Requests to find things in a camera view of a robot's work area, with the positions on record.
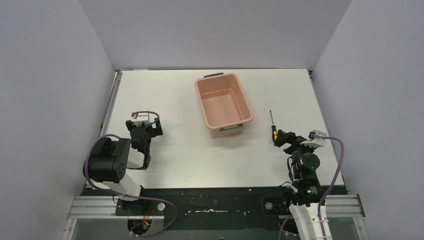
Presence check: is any aluminium front rail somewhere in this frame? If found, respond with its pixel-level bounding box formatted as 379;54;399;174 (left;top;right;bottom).
59;194;370;240

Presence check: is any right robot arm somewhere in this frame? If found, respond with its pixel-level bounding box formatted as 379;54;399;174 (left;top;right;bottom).
272;126;332;240

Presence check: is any pink plastic bin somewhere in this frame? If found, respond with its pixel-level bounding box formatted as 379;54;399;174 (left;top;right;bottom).
194;72;254;139

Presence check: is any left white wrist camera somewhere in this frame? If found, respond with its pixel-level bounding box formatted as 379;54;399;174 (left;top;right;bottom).
131;111;151;125

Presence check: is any yellow black screwdriver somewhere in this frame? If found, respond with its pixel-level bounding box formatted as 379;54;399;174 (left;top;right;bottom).
269;110;278;143

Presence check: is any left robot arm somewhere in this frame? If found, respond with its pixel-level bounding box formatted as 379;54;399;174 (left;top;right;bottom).
83;117;163;215

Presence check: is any aluminium rail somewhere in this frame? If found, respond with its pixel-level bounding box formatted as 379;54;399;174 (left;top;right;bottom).
59;194;370;240
99;70;123;136

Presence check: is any aluminium left side rail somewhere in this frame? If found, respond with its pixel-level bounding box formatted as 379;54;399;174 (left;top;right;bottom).
99;70;123;136

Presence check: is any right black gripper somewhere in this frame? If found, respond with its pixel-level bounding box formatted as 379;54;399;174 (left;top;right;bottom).
274;129;316;179

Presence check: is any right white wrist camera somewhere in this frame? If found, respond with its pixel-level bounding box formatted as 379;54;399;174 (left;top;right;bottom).
300;130;328;149

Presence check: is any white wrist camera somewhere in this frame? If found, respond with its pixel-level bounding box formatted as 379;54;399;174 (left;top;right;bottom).
300;130;328;149
131;111;151;125

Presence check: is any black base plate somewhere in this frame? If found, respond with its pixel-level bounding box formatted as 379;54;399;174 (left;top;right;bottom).
81;186;349;232

